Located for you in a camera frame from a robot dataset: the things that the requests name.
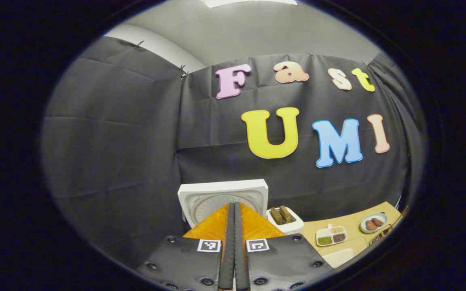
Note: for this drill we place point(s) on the clear chopstick holder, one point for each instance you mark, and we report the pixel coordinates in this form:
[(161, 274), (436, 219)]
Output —
[(380, 236)]

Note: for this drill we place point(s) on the black backdrop cloth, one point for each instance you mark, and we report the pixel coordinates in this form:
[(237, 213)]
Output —
[(115, 141)]

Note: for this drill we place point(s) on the brown toast slice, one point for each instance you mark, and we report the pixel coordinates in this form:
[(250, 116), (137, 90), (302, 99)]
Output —
[(276, 216), (285, 213)]

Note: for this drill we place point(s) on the pale green plate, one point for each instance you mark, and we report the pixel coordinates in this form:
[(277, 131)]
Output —
[(372, 231)]

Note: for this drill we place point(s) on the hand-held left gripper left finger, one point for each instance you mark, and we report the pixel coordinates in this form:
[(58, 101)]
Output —
[(227, 250)]

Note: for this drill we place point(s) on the small cloth clip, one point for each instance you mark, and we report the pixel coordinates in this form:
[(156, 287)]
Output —
[(139, 43), (183, 72)]

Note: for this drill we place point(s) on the red meat piece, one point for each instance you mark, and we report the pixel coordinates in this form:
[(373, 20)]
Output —
[(378, 222), (370, 225)]

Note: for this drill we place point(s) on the ceiling light panel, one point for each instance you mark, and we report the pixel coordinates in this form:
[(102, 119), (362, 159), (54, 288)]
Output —
[(249, 2)]

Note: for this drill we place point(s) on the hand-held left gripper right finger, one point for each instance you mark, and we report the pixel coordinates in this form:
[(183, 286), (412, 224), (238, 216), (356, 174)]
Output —
[(241, 250)]

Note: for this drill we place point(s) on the white toaster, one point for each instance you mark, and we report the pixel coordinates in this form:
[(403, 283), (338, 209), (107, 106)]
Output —
[(293, 226)]

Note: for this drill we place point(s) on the white divided bean dish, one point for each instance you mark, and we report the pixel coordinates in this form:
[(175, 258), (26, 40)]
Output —
[(330, 236)]

